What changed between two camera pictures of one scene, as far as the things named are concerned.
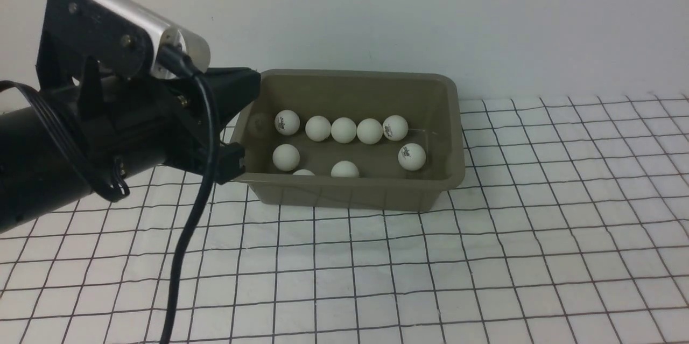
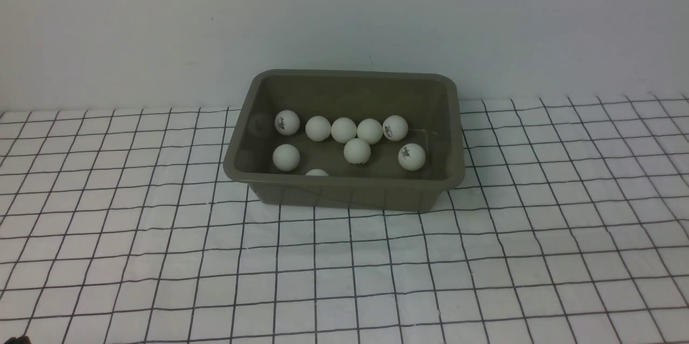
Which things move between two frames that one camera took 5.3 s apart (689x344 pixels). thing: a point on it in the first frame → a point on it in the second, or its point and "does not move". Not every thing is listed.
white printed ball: [304, 172] → [316, 172]
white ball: [412, 156] does not move
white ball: [286, 157] does not move
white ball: [369, 131] does not move
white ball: [343, 130] does not move
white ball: [344, 168] → [357, 151]
